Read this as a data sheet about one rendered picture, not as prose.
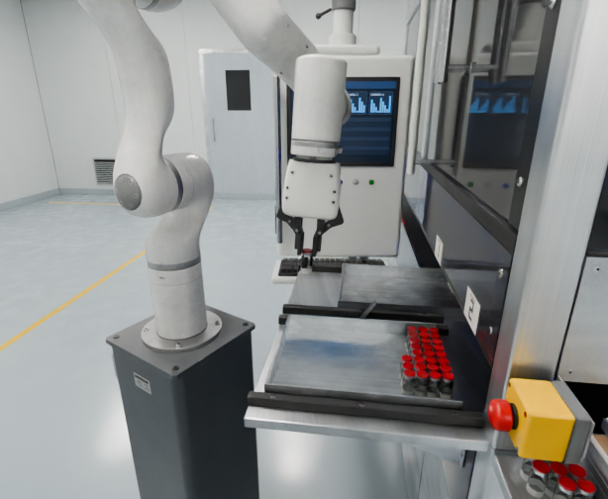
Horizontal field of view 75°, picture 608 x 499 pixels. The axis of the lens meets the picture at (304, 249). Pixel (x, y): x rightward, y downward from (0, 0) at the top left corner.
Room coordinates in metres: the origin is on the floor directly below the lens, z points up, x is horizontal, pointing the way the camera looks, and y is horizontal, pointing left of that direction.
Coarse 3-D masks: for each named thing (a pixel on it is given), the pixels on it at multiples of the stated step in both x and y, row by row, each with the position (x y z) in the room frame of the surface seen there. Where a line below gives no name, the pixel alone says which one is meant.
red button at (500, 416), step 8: (496, 400) 0.43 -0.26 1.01; (504, 400) 0.43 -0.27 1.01; (488, 408) 0.43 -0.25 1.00; (496, 408) 0.42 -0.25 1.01; (504, 408) 0.42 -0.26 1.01; (488, 416) 0.43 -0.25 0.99; (496, 416) 0.41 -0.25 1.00; (504, 416) 0.41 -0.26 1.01; (512, 416) 0.41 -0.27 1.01; (496, 424) 0.41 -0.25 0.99; (504, 424) 0.41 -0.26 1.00; (512, 424) 0.40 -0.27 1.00
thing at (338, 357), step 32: (288, 320) 0.82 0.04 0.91; (320, 320) 0.83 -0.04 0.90; (352, 320) 0.82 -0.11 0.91; (384, 320) 0.81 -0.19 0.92; (288, 352) 0.73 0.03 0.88; (320, 352) 0.73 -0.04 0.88; (352, 352) 0.73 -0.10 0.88; (384, 352) 0.73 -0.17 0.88; (288, 384) 0.63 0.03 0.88; (320, 384) 0.63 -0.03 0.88; (352, 384) 0.63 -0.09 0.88; (384, 384) 0.63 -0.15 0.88
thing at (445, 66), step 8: (448, 0) 0.94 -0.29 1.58; (448, 8) 0.94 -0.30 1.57; (448, 16) 0.94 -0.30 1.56; (448, 24) 0.93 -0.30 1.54; (448, 32) 0.93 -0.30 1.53; (448, 40) 0.93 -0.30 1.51; (448, 48) 0.93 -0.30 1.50; (448, 56) 0.93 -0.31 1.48; (440, 64) 0.94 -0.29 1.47; (448, 64) 0.94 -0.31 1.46; (456, 64) 0.94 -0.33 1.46; (464, 64) 0.93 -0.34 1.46; (472, 64) 0.93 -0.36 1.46; (440, 72) 0.94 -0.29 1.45; (448, 72) 0.94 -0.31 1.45; (440, 80) 0.94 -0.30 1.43
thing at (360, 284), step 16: (352, 272) 1.16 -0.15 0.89; (368, 272) 1.15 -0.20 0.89; (384, 272) 1.15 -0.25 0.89; (400, 272) 1.14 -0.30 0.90; (416, 272) 1.14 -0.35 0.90; (432, 272) 1.13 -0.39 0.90; (352, 288) 1.06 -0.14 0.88; (368, 288) 1.06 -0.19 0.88; (384, 288) 1.06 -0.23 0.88; (400, 288) 1.06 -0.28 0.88; (416, 288) 1.06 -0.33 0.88; (432, 288) 1.06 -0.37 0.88; (448, 288) 1.06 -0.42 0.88; (352, 304) 0.91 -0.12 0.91; (368, 304) 0.90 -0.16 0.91; (384, 304) 0.90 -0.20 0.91; (400, 304) 0.89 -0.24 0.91; (416, 304) 0.96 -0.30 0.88; (432, 304) 0.96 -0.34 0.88; (448, 304) 0.96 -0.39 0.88; (448, 320) 0.88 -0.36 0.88; (464, 320) 0.87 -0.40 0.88
